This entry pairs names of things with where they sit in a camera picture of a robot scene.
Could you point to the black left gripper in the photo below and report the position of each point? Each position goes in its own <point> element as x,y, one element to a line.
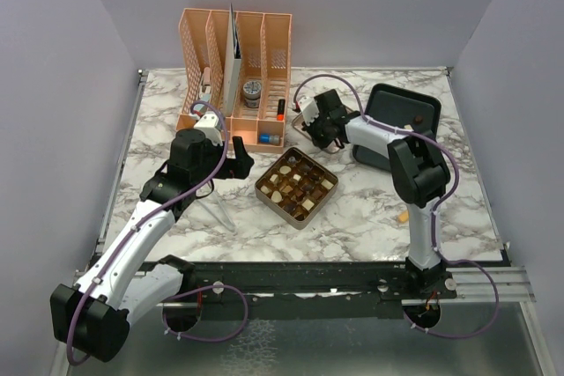
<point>237,167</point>

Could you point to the peach plastic desk organizer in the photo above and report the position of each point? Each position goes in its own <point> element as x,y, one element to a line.
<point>265,41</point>

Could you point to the black plastic tray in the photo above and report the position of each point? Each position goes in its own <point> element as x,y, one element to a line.
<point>390,107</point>

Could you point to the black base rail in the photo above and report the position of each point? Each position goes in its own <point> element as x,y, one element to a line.
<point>224,291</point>

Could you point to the gold chocolate tin box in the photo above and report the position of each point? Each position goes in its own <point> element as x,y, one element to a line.
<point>296,187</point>

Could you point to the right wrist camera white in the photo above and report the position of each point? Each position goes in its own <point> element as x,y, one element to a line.
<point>309,109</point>

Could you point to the small round patterned jar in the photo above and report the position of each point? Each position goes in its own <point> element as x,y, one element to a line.
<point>252,92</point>

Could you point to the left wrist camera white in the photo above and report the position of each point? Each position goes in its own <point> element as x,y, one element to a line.
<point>207,121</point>

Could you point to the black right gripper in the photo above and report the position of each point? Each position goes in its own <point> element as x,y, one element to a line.
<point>317,142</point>

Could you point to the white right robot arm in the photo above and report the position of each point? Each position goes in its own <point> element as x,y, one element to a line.
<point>418,170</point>

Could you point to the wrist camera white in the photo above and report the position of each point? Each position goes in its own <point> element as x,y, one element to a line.
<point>309,109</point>
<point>207,121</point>

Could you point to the pink stapler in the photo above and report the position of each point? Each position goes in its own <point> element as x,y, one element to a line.
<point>205,83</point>

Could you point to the black orange marker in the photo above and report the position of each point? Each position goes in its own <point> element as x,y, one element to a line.
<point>281,110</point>

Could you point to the tan stick on table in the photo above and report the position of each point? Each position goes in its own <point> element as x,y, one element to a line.
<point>404,217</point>

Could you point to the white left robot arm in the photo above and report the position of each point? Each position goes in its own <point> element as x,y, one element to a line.
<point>95,314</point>

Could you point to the rose gold tin lid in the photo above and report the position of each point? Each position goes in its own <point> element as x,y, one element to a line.
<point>297,124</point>

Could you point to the white upright booklet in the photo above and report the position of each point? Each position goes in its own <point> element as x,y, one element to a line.
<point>232,64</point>

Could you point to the blue grey small bottle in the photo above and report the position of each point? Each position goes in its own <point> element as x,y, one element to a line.
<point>269,139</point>

